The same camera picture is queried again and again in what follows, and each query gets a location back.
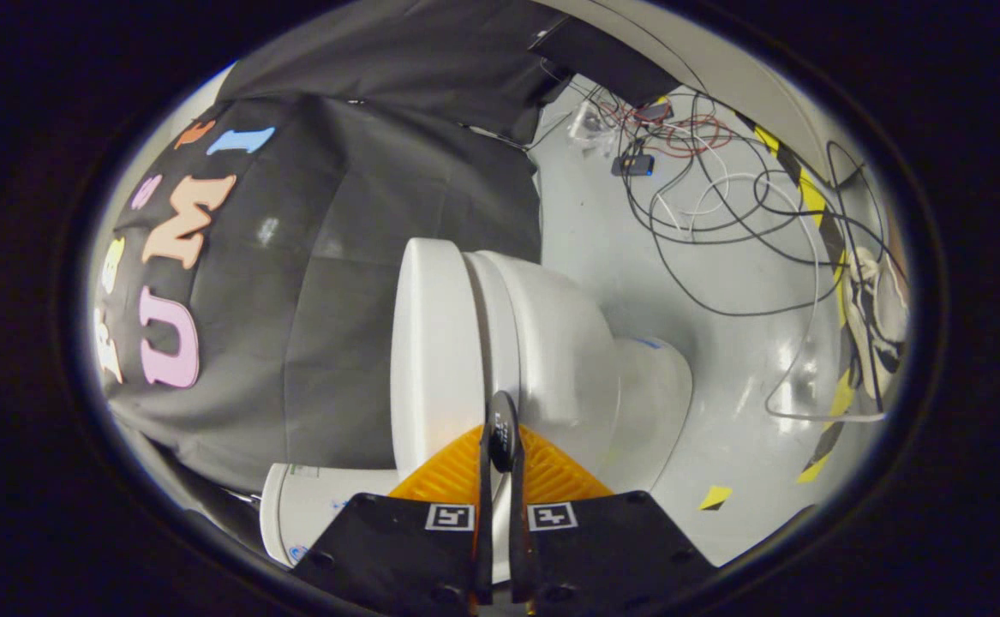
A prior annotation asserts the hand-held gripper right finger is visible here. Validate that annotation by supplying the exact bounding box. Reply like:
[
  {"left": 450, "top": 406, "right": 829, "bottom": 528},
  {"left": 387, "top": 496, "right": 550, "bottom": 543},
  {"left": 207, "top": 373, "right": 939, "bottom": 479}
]
[{"left": 504, "top": 390, "right": 719, "bottom": 617}]

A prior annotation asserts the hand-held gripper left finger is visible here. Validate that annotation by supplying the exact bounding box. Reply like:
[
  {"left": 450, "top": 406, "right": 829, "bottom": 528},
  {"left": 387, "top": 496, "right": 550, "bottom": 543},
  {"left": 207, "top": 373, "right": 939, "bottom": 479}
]
[{"left": 294, "top": 390, "right": 505, "bottom": 617}]

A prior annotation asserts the white toilet lid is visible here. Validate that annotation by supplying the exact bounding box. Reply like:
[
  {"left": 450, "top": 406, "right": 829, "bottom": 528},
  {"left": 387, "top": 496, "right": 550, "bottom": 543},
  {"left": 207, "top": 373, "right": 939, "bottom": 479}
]
[{"left": 390, "top": 237, "right": 513, "bottom": 585}]

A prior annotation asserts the white toilet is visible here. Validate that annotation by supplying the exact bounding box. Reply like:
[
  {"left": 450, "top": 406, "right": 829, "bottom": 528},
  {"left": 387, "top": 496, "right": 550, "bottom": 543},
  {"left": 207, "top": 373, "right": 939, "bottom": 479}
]
[{"left": 260, "top": 249, "right": 693, "bottom": 584}]

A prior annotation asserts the black backdrop cloth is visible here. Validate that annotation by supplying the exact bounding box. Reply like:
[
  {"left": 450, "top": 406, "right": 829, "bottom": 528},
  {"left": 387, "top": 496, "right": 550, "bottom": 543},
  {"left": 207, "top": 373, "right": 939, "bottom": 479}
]
[{"left": 93, "top": 0, "right": 680, "bottom": 494}]

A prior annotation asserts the clear plastic bag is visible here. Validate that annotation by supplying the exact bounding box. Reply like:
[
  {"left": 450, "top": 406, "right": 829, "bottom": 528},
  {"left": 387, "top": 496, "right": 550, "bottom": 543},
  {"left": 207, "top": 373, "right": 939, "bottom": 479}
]
[{"left": 568, "top": 101, "right": 614, "bottom": 143}]

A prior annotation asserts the yellow black hazard tape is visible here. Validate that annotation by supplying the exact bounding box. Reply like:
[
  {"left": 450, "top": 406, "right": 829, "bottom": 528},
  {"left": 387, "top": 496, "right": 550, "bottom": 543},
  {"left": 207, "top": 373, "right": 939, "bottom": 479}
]
[{"left": 735, "top": 111, "right": 860, "bottom": 485}]

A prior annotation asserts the tangle of thin cables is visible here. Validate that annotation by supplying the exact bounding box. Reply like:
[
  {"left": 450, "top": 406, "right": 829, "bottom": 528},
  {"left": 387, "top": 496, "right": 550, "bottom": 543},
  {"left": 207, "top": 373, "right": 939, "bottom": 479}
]
[{"left": 542, "top": 77, "right": 907, "bottom": 425}]

